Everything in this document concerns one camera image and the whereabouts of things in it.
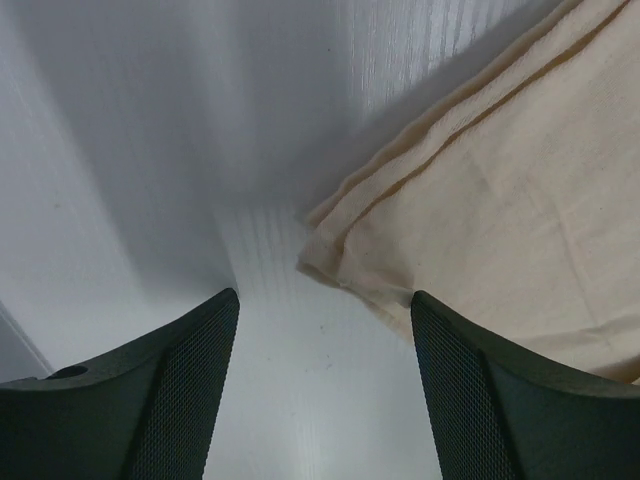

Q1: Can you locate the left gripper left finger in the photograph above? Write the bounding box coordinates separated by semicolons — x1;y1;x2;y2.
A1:
1;288;239;479

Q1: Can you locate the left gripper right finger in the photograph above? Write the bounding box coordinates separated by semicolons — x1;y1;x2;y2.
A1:
410;291;639;479

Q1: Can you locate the beige cloth mat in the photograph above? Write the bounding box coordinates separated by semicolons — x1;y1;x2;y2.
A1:
299;1;639;383

